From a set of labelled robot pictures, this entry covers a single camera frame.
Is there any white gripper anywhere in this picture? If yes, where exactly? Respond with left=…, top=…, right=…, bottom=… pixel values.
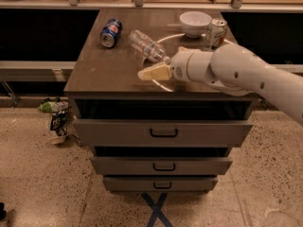
left=137, top=46, right=215, bottom=83

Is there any clear plastic water bottle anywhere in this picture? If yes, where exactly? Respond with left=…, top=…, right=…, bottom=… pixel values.
left=128, top=29, right=170, bottom=64

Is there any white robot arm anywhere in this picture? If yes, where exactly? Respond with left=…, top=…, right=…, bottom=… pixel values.
left=138, top=44, right=303, bottom=125

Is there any white ceramic bowl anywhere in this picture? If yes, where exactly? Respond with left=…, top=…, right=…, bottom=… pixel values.
left=179, top=11, right=212, bottom=38

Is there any grey drawer cabinet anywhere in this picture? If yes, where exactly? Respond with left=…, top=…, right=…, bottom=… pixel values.
left=64, top=8, right=258, bottom=179

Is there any blue soda can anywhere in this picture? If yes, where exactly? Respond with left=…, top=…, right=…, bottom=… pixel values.
left=99, top=19, right=122, bottom=48

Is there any white green soda can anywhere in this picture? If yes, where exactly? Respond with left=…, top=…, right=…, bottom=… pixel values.
left=205, top=18, right=227, bottom=49

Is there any top grey drawer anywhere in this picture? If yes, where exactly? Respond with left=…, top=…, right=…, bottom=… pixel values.
left=74, top=119, right=252, bottom=148

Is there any grey drawer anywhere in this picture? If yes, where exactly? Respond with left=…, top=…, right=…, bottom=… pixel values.
left=74, top=119, right=252, bottom=148
left=91, top=157, right=232, bottom=176
left=103, top=176, right=218, bottom=192

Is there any middle grey drawer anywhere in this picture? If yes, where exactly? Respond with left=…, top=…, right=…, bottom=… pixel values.
left=91, top=157, right=232, bottom=176

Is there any bottom grey drawer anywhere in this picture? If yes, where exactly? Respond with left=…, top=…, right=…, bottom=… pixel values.
left=103, top=176, right=218, bottom=192

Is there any wire basket with trash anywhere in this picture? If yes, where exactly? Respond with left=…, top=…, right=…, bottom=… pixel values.
left=38, top=97, right=82, bottom=146

